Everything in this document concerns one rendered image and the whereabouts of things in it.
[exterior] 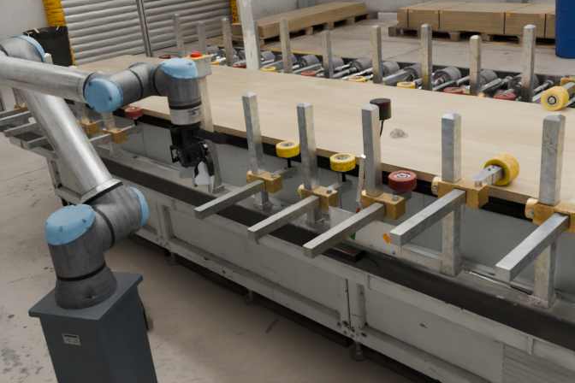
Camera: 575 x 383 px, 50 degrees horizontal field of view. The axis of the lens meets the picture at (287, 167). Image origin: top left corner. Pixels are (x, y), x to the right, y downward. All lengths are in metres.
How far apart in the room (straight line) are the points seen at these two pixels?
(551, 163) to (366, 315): 1.17
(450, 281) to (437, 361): 0.63
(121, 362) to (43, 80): 0.90
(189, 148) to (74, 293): 0.60
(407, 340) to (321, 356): 0.41
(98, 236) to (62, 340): 0.35
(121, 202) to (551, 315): 1.28
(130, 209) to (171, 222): 1.21
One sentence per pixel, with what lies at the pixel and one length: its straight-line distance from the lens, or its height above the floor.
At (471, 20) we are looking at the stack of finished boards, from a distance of 8.49.
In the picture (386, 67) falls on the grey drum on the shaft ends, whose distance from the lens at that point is 3.51.
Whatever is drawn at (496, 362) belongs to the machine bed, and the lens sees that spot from 2.16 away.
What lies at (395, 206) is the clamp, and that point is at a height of 0.86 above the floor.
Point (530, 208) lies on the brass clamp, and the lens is 1.52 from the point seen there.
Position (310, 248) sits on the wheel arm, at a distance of 1.54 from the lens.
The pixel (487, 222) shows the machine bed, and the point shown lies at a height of 0.76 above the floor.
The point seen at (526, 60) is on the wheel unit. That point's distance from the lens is 2.65.
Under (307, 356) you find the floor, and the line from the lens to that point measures 2.58.
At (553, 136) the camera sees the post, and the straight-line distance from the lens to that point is 1.44.
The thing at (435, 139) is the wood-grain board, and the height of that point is 0.90.
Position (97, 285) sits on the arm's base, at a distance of 1.99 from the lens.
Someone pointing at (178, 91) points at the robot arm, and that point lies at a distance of 1.65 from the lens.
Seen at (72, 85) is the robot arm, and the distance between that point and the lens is 1.73.
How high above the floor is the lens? 1.60
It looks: 21 degrees down
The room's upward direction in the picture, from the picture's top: 6 degrees counter-clockwise
